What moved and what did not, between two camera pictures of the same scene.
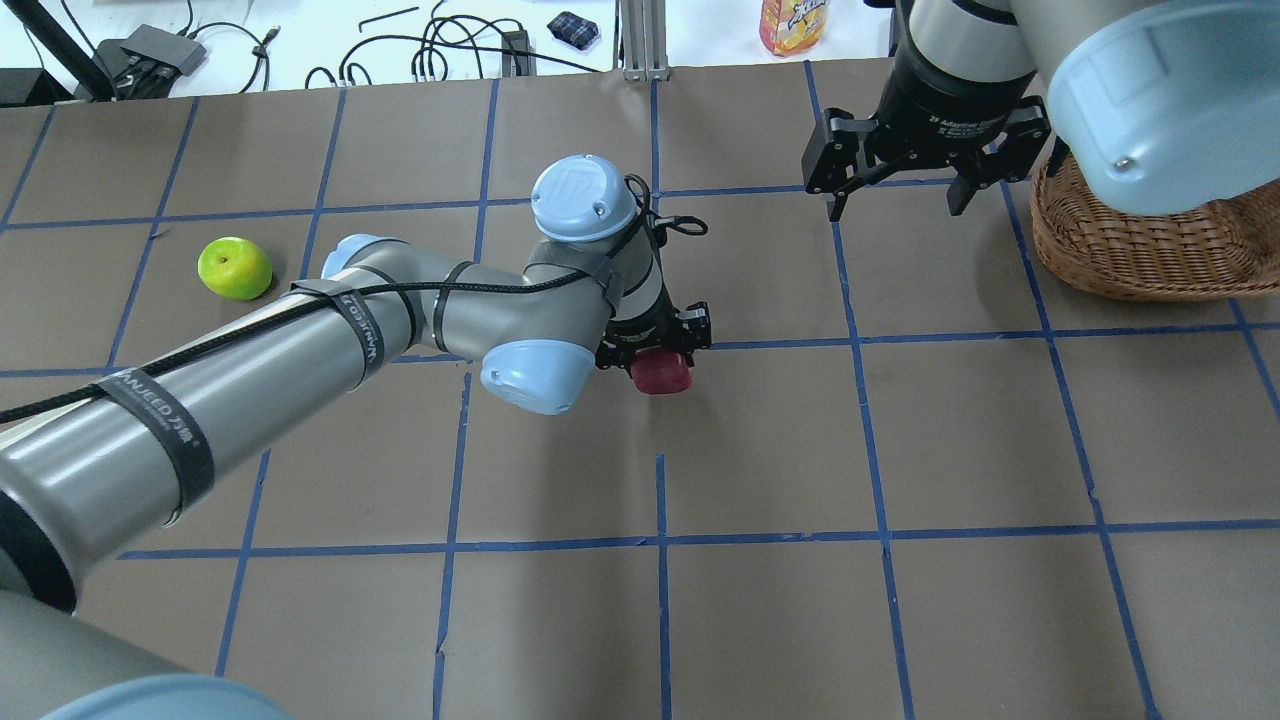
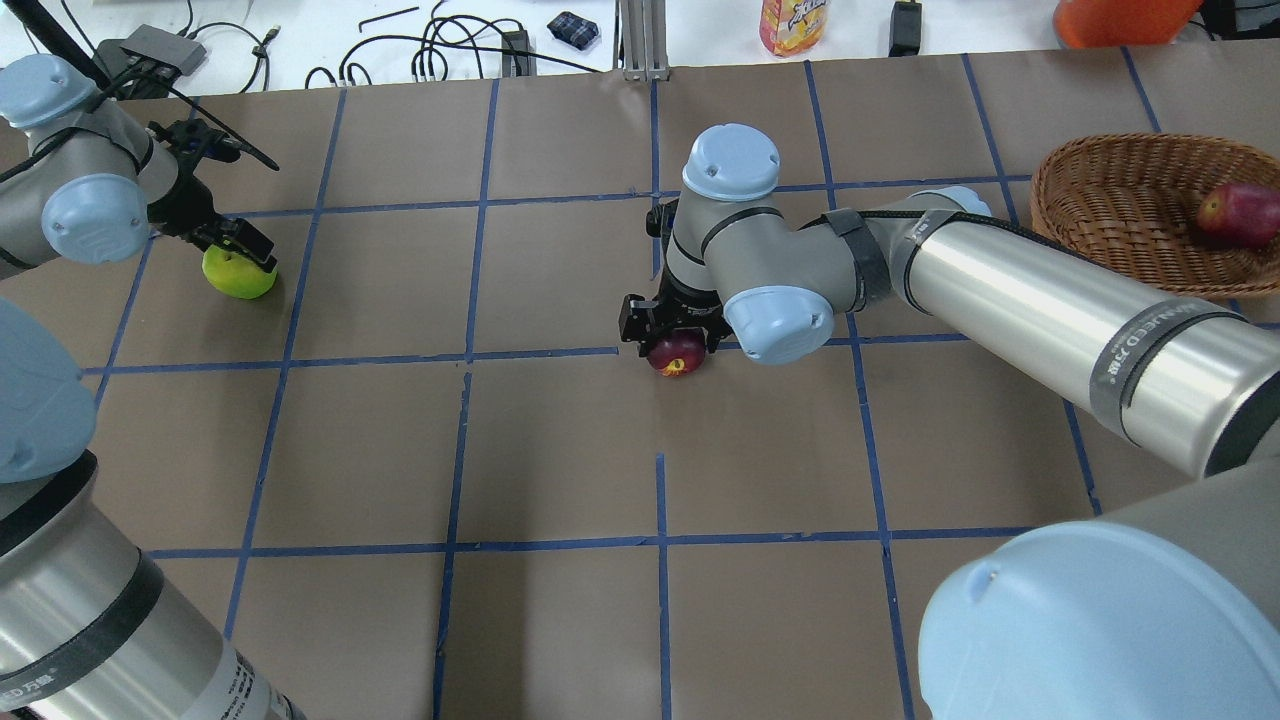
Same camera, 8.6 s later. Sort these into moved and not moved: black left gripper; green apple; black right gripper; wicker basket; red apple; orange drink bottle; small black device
Moved: black left gripper; black right gripper; red apple
Not moved: small black device; orange drink bottle; green apple; wicker basket
